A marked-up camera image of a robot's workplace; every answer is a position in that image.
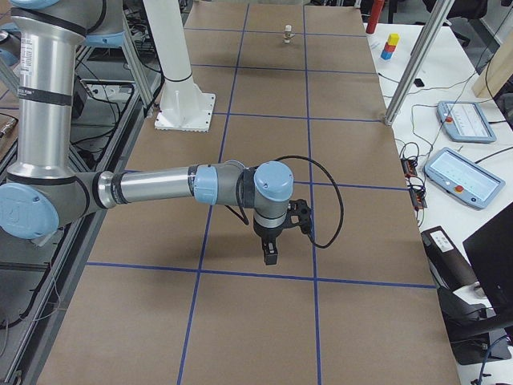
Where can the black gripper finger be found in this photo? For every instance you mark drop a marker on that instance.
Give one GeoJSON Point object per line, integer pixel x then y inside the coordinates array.
{"type": "Point", "coordinates": [270, 253]}

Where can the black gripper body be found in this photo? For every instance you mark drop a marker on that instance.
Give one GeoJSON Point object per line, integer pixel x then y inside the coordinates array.
{"type": "Point", "coordinates": [268, 233]}

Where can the white brass PPR pipe fitting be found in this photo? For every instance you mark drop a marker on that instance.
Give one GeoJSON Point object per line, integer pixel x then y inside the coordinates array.
{"type": "Point", "coordinates": [288, 34]}

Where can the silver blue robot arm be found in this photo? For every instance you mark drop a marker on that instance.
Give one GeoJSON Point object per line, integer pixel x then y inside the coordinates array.
{"type": "Point", "coordinates": [42, 192]}

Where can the orange black electronics board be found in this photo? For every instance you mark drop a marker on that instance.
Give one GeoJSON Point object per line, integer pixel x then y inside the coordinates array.
{"type": "Point", "coordinates": [409, 167]}

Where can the black box with label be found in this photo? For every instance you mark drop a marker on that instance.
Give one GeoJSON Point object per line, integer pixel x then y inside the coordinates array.
{"type": "Point", "coordinates": [451, 266]}

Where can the lower teach pendant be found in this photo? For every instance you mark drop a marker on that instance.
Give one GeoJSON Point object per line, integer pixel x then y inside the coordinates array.
{"type": "Point", "coordinates": [463, 179]}

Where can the teach pendant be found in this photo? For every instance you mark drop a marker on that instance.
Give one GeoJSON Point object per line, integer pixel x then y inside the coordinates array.
{"type": "Point", "coordinates": [463, 179]}
{"type": "Point", "coordinates": [465, 122]}

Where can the blue cube block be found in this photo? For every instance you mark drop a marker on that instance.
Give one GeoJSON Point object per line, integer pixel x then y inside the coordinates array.
{"type": "Point", "coordinates": [386, 55]}

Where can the black monitor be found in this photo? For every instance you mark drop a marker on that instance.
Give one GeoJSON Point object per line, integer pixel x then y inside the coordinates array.
{"type": "Point", "coordinates": [489, 250]}

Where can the red cube block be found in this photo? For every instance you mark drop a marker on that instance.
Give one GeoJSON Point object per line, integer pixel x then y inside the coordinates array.
{"type": "Point", "coordinates": [389, 49]}

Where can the upper teach pendant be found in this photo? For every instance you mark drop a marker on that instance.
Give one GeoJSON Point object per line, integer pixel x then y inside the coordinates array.
{"type": "Point", "coordinates": [465, 122]}

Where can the yellow cube block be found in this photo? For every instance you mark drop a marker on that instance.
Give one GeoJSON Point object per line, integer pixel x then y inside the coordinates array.
{"type": "Point", "coordinates": [393, 39]}

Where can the red cylinder bottle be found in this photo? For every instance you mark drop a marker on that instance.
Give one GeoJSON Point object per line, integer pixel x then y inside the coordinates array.
{"type": "Point", "coordinates": [375, 14]}

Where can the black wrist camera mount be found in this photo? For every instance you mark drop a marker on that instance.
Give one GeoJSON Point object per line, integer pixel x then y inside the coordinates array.
{"type": "Point", "coordinates": [299, 215]}

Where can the white camera stand column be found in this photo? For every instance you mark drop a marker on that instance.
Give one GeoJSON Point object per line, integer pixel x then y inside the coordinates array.
{"type": "Point", "coordinates": [183, 106]}

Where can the aluminium frame post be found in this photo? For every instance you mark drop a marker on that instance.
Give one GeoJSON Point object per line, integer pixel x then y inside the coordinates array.
{"type": "Point", "coordinates": [421, 49]}

